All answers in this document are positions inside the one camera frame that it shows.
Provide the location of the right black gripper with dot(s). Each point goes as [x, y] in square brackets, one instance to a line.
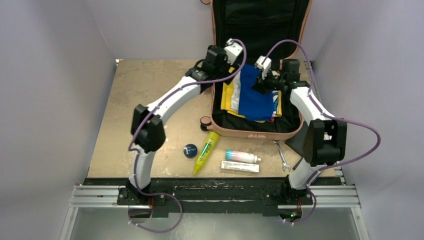
[261, 85]

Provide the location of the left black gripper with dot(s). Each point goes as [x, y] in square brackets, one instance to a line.
[227, 66]

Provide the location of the blue cloth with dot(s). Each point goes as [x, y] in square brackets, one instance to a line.
[254, 105]

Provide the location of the yellow cloth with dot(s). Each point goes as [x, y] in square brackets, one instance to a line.
[240, 100]

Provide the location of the pink suitcase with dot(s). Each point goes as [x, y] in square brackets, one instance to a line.
[259, 24]

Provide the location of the yellow green tube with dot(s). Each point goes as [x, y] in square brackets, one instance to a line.
[209, 145]

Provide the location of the white teal spray bottle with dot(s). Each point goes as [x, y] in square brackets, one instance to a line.
[243, 157]

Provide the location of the white toothpaste box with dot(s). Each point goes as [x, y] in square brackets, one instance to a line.
[240, 166]

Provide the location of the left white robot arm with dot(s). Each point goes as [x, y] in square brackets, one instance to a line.
[147, 127]

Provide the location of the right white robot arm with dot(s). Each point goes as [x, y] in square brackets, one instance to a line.
[325, 139]

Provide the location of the black foam pad upper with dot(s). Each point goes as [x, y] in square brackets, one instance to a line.
[296, 142]

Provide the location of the black foam pad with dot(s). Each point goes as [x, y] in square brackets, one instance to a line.
[297, 164]
[296, 142]

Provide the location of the silver wrench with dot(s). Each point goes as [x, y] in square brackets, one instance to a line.
[285, 165]

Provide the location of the black foam pad lower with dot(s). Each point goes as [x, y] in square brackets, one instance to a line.
[297, 164]

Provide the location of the round dark blue tin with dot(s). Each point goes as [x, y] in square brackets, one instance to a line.
[190, 151]

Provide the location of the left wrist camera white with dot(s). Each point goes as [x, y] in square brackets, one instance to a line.
[233, 49]

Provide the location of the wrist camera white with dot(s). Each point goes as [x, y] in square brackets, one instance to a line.
[263, 64]
[233, 49]

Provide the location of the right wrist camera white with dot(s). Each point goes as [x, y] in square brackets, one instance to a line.
[263, 64]

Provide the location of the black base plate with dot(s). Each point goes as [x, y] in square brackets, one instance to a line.
[230, 195]

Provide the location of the aluminium rail frame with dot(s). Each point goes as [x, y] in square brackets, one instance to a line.
[335, 215]

